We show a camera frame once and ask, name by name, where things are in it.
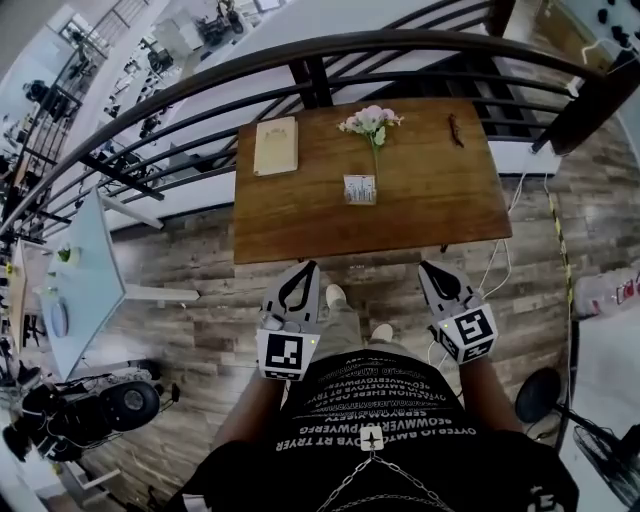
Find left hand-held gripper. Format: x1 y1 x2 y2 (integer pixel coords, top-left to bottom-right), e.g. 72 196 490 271
254 259 321 382

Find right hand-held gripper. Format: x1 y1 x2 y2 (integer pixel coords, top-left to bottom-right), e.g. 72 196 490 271
417 260 500 365

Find person's right forearm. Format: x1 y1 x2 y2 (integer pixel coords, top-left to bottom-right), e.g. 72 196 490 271
457 357 524 434

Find person's left forearm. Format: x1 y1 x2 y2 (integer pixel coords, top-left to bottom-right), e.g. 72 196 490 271
212 372 291 454

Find person's khaki trousers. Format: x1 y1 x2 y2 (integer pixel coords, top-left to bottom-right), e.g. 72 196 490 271
309 294 426 361

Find wooden table with black legs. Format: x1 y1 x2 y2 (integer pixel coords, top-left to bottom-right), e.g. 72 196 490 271
232 98 514 266

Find black standing fan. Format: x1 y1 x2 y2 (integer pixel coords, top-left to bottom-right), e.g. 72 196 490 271
514 367 640 506

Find pack of water bottles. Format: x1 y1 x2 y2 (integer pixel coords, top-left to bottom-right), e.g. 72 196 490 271
572 269 640 321

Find brown eyeglasses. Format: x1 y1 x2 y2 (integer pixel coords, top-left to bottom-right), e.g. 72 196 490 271
447 113 466 150

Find beige book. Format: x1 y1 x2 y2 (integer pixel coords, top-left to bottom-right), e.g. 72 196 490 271
252 115 299 178

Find person's black printed t-shirt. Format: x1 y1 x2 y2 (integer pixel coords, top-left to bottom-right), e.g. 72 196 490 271
164 349 581 512

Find white table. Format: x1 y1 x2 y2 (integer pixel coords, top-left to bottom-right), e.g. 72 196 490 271
559 309 640 512

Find pink flower bouquet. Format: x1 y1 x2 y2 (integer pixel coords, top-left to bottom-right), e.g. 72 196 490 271
337 104 405 189

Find black office chair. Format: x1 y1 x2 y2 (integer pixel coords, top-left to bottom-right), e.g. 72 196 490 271
19 380 162 464

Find light blue glass table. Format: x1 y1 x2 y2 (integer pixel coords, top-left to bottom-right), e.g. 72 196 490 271
39 187 201 384

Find white plate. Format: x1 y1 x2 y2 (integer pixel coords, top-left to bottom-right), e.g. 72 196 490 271
49 295 70 339

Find black metal railing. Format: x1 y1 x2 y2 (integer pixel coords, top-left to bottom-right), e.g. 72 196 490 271
0 0 640 241

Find white metal stand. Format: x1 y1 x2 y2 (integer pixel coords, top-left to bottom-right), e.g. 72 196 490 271
64 459 124 506

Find white floor cable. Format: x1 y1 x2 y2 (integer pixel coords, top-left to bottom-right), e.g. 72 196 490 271
424 169 529 371

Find silver chain necklace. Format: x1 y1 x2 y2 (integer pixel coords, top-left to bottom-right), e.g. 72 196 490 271
314 427 456 512

